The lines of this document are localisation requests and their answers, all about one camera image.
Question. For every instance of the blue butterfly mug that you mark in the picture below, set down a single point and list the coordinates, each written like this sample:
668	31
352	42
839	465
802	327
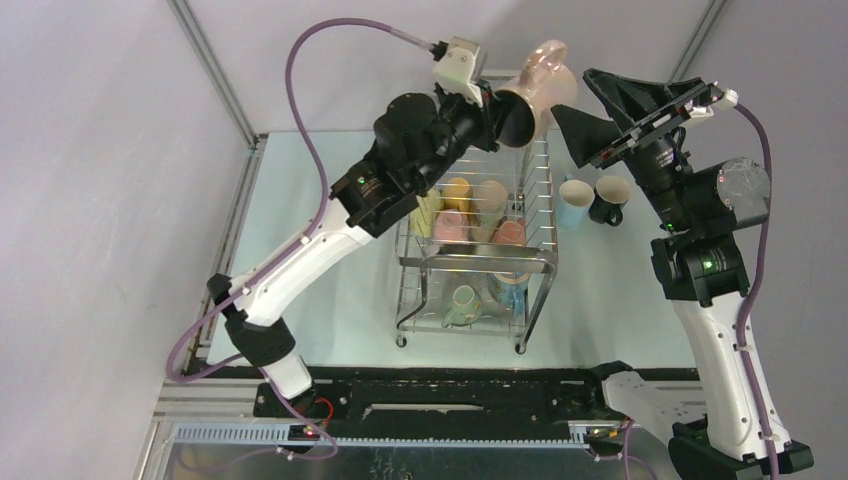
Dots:
509	290

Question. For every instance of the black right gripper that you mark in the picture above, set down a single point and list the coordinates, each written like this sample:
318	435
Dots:
631	102

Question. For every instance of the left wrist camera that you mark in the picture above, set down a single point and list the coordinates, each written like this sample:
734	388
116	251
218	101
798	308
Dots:
458	66

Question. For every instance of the iridescent pale pink mug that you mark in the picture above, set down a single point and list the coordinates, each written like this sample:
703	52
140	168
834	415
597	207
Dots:
544	81

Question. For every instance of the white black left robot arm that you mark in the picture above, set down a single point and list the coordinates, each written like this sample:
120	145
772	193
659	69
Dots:
417	139

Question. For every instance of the cream seahorse pattern mug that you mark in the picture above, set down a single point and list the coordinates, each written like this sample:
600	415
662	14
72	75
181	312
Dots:
490	199

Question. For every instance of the salmon dotted mug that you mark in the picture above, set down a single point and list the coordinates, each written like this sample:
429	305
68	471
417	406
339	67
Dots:
510	232

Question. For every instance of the green mug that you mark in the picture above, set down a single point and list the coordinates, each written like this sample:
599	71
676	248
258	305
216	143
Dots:
466	307

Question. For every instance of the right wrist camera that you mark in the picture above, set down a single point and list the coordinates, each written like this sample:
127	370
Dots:
703	110

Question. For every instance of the metal wire dish rack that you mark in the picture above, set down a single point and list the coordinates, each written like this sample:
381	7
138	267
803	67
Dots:
485	264

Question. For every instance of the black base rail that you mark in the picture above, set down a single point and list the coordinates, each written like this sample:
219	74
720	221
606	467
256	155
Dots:
454	404

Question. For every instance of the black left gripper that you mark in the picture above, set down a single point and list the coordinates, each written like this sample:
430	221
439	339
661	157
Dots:
488	120

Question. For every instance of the aluminium frame post right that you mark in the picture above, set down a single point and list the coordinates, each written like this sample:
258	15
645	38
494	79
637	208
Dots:
698	38

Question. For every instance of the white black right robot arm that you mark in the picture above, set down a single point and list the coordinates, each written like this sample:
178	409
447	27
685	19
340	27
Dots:
701	270

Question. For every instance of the aluminium frame post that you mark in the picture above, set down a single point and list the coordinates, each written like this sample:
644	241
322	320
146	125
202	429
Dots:
209	61
698	38

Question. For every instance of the light blue faceted mug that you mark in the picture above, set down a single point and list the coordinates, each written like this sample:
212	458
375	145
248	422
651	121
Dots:
574	198

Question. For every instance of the pale yellow faceted mug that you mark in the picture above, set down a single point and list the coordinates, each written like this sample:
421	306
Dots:
422	218

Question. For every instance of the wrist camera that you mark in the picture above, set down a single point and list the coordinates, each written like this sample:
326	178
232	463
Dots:
458	66
703	110

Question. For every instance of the black mug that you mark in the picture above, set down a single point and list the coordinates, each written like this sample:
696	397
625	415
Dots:
611	195

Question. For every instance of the orange yellow mug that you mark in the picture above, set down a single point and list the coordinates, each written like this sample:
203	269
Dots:
456	195

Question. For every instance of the pink faceted mug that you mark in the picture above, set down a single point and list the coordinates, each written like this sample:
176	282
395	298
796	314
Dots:
451	226

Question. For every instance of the aluminium frame post left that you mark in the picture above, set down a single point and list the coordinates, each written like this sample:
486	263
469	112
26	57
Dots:
209	61

